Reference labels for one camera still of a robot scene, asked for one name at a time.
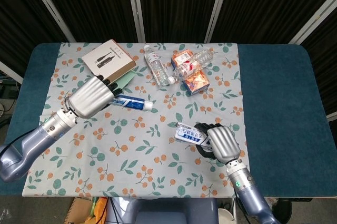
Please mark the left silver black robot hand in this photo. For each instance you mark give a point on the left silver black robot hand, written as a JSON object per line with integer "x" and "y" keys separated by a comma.
{"x": 87, "y": 97}

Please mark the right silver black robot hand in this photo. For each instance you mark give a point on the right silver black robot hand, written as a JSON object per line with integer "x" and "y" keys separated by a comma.
{"x": 223, "y": 142}

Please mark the blue white snack packet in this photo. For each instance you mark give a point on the blue white snack packet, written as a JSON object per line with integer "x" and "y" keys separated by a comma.
{"x": 188, "y": 134}

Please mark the blue white toothpaste tube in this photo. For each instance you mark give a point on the blue white toothpaste tube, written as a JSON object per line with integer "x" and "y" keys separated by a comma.
{"x": 134, "y": 102}

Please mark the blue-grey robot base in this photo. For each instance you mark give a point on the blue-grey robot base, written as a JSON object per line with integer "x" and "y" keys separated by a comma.
{"x": 163, "y": 210}

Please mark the flat mint green box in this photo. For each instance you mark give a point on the flat mint green box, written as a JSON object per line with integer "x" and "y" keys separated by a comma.
{"x": 127, "y": 79}

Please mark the blue orange carton box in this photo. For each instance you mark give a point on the blue orange carton box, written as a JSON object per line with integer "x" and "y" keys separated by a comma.
{"x": 197, "y": 83}

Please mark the teal fabric table cover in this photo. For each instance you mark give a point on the teal fabric table cover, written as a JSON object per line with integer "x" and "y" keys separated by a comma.
{"x": 284, "y": 116}

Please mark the floral printed tablecloth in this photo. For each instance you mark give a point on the floral printed tablecloth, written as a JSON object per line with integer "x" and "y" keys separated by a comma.
{"x": 147, "y": 134}

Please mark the clear bottle white label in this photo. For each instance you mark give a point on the clear bottle white label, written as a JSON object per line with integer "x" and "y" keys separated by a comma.
{"x": 156, "y": 66}

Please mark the clear bottle red label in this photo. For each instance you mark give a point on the clear bottle red label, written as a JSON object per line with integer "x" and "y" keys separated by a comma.
{"x": 193, "y": 63}

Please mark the black waste bin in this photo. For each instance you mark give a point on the black waste bin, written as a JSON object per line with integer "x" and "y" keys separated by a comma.
{"x": 280, "y": 210}

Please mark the orange green bag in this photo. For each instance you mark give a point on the orange green bag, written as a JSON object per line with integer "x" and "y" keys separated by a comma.
{"x": 98, "y": 209}

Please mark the white screen frame post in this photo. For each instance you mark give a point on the white screen frame post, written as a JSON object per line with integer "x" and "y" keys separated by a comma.
{"x": 218, "y": 5}
{"x": 137, "y": 5}
{"x": 313, "y": 19}
{"x": 50, "y": 5}
{"x": 10, "y": 72}

